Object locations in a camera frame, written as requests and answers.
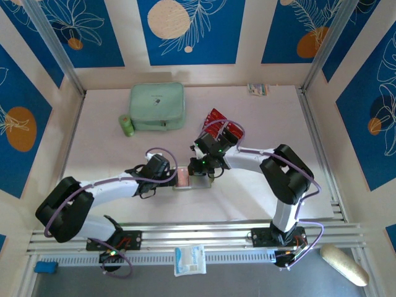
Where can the red credit card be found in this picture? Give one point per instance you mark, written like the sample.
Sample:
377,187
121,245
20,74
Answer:
183,178
216,123
220,114
239,134
208,125

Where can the green card holder wallet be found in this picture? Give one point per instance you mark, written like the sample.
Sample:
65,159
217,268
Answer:
201,184

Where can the black VIP credit card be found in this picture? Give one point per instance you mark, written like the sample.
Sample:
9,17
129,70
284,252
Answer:
232,133
227,139

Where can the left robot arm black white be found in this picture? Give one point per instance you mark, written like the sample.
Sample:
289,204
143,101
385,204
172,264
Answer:
62,210

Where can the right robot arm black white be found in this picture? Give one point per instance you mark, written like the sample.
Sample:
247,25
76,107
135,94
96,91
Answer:
287,176

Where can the mint green zip pouch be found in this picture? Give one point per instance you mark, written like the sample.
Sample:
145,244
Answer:
156,105

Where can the black mounting plate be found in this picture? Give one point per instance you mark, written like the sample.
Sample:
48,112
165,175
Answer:
133,239
261,236

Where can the small printed paper packet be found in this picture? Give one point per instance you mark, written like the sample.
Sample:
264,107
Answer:
257,89

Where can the white blue wipes packet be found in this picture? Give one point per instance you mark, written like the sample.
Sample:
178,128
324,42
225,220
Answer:
189,260

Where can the black controller box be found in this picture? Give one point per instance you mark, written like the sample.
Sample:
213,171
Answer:
287,258
111,254

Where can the blue sponge block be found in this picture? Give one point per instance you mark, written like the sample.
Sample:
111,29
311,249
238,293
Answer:
45,267

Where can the beige textured roll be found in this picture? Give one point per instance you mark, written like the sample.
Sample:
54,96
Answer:
343,264

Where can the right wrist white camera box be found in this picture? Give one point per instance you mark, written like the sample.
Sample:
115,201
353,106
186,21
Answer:
197,151

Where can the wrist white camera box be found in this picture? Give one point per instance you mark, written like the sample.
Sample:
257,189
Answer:
150,154
197,151

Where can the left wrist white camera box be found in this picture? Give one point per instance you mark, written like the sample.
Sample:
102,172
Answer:
150,154

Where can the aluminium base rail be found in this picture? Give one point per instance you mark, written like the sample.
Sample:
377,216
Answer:
198,236

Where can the aluminium side rail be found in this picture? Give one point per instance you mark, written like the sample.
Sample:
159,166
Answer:
309,114

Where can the aluminium frame post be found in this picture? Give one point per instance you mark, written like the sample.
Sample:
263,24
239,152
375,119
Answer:
52,43
331,43

